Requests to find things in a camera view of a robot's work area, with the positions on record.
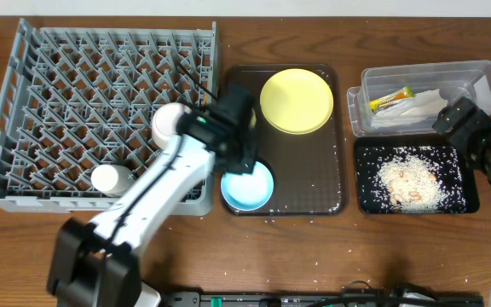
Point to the white pink bowl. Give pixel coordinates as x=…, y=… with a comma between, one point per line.
x=164, y=120

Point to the white cup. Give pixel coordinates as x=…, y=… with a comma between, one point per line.
x=112, y=180

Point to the green orange snack wrapper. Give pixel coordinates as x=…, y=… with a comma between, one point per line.
x=391, y=99

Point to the white napkin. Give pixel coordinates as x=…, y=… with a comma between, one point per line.
x=409, y=110

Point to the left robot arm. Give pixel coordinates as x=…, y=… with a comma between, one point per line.
x=97, y=264

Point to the black waste tray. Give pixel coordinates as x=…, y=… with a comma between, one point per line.
x=365, y=192

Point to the light blue bowl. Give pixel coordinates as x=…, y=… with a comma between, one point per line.
x=248, y=192

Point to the dark brown serving tray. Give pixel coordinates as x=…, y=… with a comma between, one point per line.
x=309, y=171

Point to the yellow round plate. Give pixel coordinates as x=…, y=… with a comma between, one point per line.
x=296, y=101

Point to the clear plastic bin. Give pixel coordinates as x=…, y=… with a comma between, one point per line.
x=450, y=80

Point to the spilled rice pile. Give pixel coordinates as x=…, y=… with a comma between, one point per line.
x=411, y=183

